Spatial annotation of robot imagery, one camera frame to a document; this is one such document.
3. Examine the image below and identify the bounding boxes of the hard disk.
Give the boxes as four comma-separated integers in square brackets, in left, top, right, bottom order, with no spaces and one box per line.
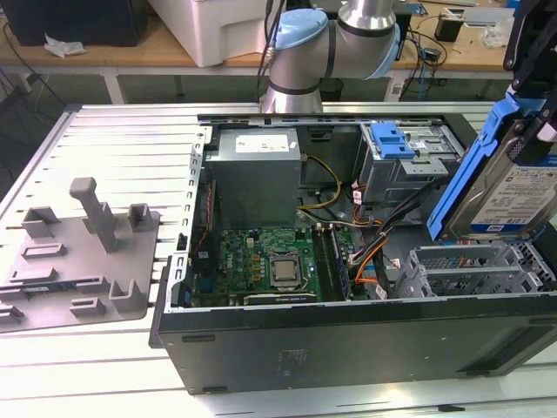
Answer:
[426,93,557,243]

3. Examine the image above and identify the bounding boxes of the metal disk bay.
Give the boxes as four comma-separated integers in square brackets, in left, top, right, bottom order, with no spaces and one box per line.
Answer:
[393,241,557,300]

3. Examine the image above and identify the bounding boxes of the clear plastic bag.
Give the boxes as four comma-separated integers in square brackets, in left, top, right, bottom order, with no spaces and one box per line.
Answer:
[480,24,509,49]

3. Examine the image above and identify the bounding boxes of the small black box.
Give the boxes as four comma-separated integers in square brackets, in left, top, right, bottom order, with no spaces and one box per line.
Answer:
[433,13,463,44]

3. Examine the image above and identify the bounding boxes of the blue drive cage latch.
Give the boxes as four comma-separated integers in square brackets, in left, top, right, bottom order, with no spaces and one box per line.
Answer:
[370,124,414,161]

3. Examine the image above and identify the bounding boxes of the metal drive cage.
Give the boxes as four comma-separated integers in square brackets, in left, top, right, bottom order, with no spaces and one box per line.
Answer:
[356,121,474,206]

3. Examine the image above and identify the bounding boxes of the black waste bin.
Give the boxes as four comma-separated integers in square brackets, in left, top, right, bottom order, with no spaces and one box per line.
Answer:
[320,77,344,102]

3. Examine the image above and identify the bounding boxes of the RAM stick in motherboard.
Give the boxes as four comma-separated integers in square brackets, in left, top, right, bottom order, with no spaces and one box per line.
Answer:
[326,225,352,301]

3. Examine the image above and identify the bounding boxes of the black RAM slot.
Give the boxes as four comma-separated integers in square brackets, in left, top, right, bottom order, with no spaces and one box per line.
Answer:
[312,226,334,301]

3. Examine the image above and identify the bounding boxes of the grey power supply unit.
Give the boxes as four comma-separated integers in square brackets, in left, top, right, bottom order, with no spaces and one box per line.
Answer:
[204,128,304,230]

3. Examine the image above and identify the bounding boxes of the large white box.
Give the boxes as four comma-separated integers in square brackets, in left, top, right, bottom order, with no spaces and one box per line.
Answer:
[146,0,284,69]

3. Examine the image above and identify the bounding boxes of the silver CPU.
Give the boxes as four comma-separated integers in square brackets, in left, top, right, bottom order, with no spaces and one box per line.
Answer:
[272,260,299,282]

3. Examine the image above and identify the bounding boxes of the CPU socket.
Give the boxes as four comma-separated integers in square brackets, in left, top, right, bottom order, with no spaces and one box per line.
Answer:
[267,253,305,291]

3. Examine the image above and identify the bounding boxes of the black PC case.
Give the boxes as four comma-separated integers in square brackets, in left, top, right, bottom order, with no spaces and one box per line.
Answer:
[149,100,557,396]

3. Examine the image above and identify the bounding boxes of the black graphics card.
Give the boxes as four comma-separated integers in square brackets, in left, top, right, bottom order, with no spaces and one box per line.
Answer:
[243,291,321,306]

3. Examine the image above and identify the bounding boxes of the green motherboard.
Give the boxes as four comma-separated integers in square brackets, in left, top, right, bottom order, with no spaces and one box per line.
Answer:
[191,224,353,306]

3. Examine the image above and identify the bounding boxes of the black case fan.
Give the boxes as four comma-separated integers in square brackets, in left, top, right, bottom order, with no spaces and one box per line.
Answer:
[193,178,219,280]

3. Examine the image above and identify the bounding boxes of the large black box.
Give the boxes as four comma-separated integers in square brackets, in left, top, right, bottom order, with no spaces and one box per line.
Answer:
[2,0,149,48]

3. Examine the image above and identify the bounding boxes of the crumpled white paper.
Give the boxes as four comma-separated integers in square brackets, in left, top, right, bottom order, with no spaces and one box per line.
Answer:
[43,34,87,59]

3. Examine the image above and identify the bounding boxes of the grey parts rack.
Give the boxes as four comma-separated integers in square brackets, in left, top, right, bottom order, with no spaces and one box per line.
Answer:
[0,176,165,336]

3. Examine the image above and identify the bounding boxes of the RAM stick on rack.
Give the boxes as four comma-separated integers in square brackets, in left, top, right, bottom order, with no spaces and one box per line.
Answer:
[21,283,74,294]

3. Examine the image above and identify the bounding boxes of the black cable bundle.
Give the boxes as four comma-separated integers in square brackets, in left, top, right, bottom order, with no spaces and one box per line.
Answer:
[347,172,453,271]

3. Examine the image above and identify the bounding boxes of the yellow and black wires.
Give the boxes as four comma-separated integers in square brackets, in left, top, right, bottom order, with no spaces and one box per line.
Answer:
[298,154,343,214]

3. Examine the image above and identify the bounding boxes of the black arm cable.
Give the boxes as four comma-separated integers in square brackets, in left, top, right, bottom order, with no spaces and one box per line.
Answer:
[255,0,288,104]

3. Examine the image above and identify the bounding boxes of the orange wire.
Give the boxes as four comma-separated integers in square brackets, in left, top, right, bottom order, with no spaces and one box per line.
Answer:
[352,256,380,289]

